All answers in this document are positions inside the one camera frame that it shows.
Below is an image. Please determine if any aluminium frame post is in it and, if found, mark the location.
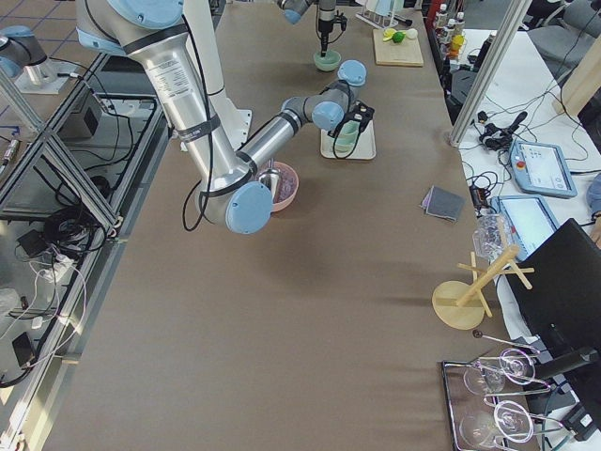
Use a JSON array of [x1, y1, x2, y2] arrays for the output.
[[449, 0, 532, 148]]

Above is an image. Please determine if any wooden cup tree stand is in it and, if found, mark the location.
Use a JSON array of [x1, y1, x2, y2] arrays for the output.
[[432, 234, 534, 330]]

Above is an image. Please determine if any lower wine glass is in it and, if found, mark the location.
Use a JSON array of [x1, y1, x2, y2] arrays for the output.
[[459, 400, 533, 450]]

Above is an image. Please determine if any green lime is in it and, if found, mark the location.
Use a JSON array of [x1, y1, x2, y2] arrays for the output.
[[392, 31, 405, 43]]

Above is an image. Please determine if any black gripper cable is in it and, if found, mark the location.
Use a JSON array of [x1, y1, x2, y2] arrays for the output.
[[331, 112, 370, 161]]

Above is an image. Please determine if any metal scoop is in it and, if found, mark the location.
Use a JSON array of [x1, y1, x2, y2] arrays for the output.
[[257, 158, 282, 200]]

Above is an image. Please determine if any pink bowl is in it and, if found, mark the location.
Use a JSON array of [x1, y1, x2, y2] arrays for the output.
[[272, 161, 299, 212]]

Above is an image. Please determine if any cream plastic tray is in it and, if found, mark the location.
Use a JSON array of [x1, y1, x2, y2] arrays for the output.
[[320, 121, 376, 160]]

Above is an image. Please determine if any light green bowl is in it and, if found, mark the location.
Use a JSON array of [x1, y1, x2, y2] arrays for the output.
[[333, 121, 360, 156]]

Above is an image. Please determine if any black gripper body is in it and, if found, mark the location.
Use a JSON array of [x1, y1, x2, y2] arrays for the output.
[[346, 101, 375, 135], [316, 8, 347, 55]]

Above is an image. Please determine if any teach pendant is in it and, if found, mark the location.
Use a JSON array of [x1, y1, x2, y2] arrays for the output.
[[509, 140, 578, 198], [490, 194, 559, 261]]

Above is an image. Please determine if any black monitor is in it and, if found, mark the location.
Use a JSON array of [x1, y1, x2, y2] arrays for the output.
[[507, 219, 600, 357]]

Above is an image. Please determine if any wooden cutting board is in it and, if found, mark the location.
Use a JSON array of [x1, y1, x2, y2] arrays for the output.
[[373, 29, 424, 67]]

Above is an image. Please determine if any lower teach pendant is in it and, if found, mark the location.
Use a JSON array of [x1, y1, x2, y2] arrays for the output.
[[490, 194, 559, 261]]

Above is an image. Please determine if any black wire glass rack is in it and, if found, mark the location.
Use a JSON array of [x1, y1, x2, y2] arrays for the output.
[[440, 339, 563, 450]]

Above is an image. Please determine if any wine glass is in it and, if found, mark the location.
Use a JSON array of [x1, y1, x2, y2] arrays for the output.
[[459, 400, 533, 450], [463, 348, 536, 396]]

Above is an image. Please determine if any upper teach pendant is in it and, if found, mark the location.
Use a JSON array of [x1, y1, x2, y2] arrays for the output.
[[509, 140, 578, 198]]

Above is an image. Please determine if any upper wine glass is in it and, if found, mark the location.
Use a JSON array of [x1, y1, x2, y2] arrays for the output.
[[463, 348, 536, 396]]

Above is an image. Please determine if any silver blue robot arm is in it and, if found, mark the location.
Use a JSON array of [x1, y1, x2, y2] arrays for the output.
[[76, 1, 367, 234], [276, 0, 347, 57]]

